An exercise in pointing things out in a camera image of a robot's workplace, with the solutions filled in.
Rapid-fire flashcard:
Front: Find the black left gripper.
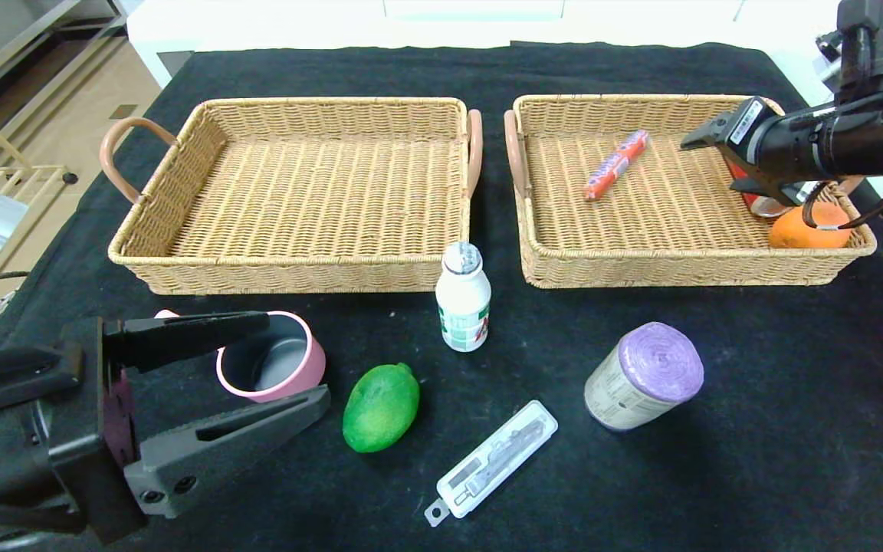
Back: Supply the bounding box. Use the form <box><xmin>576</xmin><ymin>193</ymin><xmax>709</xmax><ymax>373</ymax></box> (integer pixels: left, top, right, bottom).
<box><xmin>0</xmin><ymin>310</ymin><xmax>332</xmax><ymax>546</ymax></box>

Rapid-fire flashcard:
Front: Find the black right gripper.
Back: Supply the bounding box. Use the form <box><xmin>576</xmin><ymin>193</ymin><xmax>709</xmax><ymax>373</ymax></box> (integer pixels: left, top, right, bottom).
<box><xmin>679</xmin><ymin>96</ymin><xmax>826</xmax><ymax>207</ymax></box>

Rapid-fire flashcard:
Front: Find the pink saucepan with handle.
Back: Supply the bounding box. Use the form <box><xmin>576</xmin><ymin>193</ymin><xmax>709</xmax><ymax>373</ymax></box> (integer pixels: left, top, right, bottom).
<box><xmin>154</xmin><ymin>309</ymin><xmax>327</xmax><ymax>404</ymax></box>

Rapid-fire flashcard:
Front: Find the orange sausage stick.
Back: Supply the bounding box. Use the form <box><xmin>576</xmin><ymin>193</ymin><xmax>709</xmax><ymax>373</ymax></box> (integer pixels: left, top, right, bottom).
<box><xmin>584</xmin><ymin>129</ymin><xmax>651</xmax><ymax>202</ymax></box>

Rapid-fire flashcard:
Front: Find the purple trash bag roll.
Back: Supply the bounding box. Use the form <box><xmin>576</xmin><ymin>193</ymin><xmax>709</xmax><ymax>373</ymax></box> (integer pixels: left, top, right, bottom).
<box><xmin>584</xmin><ymin>321</ymin><xmax>705</xmax><ymax>432</ymax></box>

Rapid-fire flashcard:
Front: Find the small white milk bottle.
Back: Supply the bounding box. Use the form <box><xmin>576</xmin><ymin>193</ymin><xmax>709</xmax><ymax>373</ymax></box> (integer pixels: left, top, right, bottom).
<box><xmin>435</xmin><ymin>241</ymin><xmax>492</xmax><ymax>353</ymax></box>

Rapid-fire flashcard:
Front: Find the red soda can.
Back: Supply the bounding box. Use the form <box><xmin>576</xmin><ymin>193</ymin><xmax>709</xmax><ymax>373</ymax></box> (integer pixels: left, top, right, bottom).
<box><xmin>725</xmin><ymin>153</ymin><xmax>799</xmax><ymax>220</ymax></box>

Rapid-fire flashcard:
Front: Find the orange fruit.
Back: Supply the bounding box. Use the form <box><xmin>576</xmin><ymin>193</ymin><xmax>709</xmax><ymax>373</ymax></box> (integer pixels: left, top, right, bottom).
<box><xmin>768</xmin><ymin>201</ymin><xmax>854</xmax><ymax>250</ymax></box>

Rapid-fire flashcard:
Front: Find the green lime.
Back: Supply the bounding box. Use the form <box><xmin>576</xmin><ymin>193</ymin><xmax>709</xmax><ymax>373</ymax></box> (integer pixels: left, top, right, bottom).
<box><xmin>342</xmin><ymin>362</ymin><xmax>421</xmax><ymax>454</ymax></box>

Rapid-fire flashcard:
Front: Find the light wooden rack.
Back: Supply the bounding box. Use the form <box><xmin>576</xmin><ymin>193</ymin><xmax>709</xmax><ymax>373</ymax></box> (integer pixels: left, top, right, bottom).
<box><xmin>0</xmin><ymin>90</ymin><xmax>78</xmax><ymax>307</ymax></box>

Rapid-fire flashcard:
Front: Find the clear plastic blister pack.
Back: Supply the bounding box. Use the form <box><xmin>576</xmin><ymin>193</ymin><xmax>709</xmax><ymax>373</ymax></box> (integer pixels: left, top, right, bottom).
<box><xmin>423</xmin><ymin>399</ymin><xmax>559</xmax><ymax>528</ymax></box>

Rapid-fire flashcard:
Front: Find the grey metal shelf unit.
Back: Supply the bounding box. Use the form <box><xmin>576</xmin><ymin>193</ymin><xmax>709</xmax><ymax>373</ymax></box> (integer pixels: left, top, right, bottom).
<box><xmin>0</xmin><ymin>0</ymin><xmax>130</xmax><ymax>104</ymax></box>

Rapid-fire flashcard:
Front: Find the wicker basket with brown handles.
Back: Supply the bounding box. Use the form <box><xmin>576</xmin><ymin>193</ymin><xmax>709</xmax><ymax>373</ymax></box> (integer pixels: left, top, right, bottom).
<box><xmin>100</xmin><ymin>96</ymin><xmax>484</xmax><ymax>297</ymax></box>
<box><xmin>504</xmin><ymin>93</ymin><xmax>878</xmax><ymax>291</ymax></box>

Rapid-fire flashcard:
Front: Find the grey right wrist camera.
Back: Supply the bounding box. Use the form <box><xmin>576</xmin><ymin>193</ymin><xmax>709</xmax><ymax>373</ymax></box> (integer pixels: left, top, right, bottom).
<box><xmin>816</xmin><ymin>29</ymin><xmax>853</xmax><ymax>93</ymax></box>

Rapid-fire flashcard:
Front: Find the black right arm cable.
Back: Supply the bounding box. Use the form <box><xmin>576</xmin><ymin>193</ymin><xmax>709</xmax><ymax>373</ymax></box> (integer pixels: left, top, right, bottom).
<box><xmin>802</xmin><ymin>175</ymin><xmax>883</xmax><ymax>232</ymax></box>

